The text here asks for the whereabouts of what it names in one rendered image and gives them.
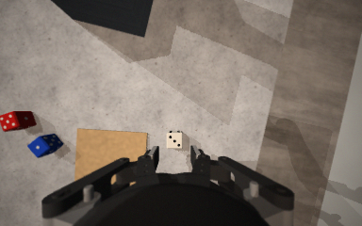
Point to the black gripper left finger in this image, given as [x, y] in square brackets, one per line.
[67, 205]

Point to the blue die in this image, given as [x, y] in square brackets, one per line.
[44, 145]

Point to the white die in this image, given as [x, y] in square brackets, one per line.
[174, 140]

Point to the red die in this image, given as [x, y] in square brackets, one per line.
[17, 120]

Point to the tan flat mat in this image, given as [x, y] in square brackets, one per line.
[97, 148]

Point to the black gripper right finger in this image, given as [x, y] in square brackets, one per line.
[274, 202]

